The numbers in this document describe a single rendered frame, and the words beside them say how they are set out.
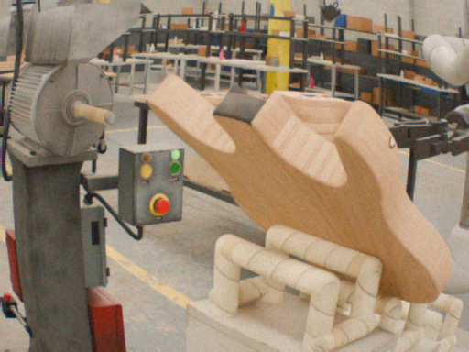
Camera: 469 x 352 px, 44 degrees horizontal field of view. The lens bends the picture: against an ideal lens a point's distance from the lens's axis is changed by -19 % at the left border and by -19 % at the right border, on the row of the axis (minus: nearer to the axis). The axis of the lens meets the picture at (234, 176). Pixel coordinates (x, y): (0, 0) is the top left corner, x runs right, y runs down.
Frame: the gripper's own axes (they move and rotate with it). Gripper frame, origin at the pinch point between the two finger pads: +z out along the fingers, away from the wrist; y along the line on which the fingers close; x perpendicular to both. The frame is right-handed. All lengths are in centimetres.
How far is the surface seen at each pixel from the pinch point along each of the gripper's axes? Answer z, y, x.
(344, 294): 13.1, -0.5, -19.6
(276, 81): -678, 804, -136
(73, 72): 9, 97, 3
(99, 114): 10, 77, -6
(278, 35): -536, 634, -38
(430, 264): 17.0, -18.4, -8.8
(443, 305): -10.6, -6.0, -29.6
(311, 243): 19.8, 0.5, -10.2
